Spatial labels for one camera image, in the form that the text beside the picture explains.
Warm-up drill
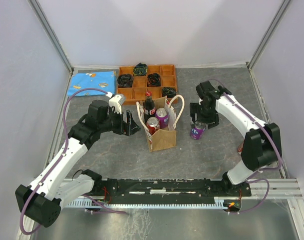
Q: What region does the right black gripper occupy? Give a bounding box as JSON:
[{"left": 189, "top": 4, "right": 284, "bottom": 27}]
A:
[{"left": 189, "top": 102, "right": 219, "bottom": 130}]

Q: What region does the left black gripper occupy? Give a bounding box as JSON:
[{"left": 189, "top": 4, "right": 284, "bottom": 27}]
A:
[{"left": 98, "top": 107, "right": 141, "bottom": 136}]

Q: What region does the purple Fanta can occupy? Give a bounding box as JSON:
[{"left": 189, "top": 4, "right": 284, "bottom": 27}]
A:
[
  {"left": 190, "top": 121, "right": 206, "bottom": 140},
  {"left": 155, "top": 108, "right": 168, "bottom": 129}
]

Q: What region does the red cola can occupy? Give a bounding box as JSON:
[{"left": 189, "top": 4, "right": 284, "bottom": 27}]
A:
[
  {"left": 237, "top": 142, "right": 244, "bottom": 155},
  {"left": 146, "top": 116, "right": 160, "bottom": 135}
]

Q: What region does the glass cola bottle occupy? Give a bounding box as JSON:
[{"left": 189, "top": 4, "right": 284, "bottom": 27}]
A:
[{"left": 143, "top": 91, "right": 156, "bottom": 123}]

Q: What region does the burlap canvas watermelon bag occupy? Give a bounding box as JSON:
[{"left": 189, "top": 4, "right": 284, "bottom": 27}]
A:
[{"left": 136, "top": 94, "right": 185, "bottom": 152}]

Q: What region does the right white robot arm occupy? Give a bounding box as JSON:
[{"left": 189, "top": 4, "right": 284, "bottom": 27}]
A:
[{"left": 190, "top": 80, "right": 283, "bottom": 196}]

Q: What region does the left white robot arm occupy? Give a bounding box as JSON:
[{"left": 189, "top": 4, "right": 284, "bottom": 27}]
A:
[{"left": 15, "top": 97, "right": 140, "bottom": 228}]

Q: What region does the wooden compartment tray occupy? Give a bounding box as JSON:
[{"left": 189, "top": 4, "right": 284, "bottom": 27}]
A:
[{"left": 116, "top": 64, "right": 178, "bottom": 105}]

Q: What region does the rolled dark belt left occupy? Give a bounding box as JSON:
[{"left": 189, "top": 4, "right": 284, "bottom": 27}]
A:
[{"left": 117, "top": 74, "right": 134, "bottom": 88}]

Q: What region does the rolled dark belt centre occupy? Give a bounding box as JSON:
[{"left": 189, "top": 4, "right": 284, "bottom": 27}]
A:
[{"left": 147, "top": 73, "right": 161, "bottom": 87}]

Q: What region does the blue patterned cloth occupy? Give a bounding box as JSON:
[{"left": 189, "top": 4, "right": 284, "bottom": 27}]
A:
[{"left": 67, "top": 71, "right": 116, "bottom": 97}]

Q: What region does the rolled dark belt top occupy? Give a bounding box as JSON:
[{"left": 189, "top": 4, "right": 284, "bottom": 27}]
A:
[{"left": 133, "top": 62, "right": 148, "bottom": 77}]

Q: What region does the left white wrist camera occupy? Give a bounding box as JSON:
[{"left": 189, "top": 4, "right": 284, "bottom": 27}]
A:
[{"left": 106, "top": 92, "right": 125, "bottom": 114}]

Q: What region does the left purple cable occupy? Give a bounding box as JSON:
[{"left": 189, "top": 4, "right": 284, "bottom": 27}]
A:
[{"left": 18, "top": 87, "right": 129, "bottom": 235}]

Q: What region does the purple cable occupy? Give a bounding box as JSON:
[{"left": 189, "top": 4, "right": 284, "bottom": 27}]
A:
[
  {"left": 18, "top": 87, "right": 129, "bottom": 235},
  {"left": 208, "top": 78, "right": 284, "bottom": 215}
]

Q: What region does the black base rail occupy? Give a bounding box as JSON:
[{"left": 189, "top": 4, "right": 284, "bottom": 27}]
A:
[{"left": 80, "top": 169, "right": 252, "bottom": 204}]

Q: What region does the white slotted cable duct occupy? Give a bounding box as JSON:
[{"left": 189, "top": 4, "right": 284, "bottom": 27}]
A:
[{"left": 66, "top": 197, "right": 237, "bottom": 210}]

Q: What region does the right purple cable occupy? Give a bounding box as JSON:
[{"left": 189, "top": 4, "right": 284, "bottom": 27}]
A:
[{"left": 208, "top": 78, "right": 284, "bottom": 215}]

